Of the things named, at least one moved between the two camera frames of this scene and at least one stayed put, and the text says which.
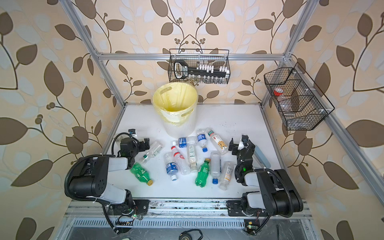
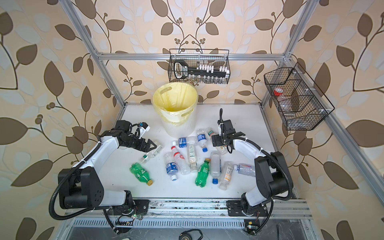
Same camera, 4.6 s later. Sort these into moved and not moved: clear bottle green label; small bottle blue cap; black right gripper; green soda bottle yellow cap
Moved: black right gripper
Not moved: small bottle blue cap; clear bottle green label; green soda bottle yellow cap
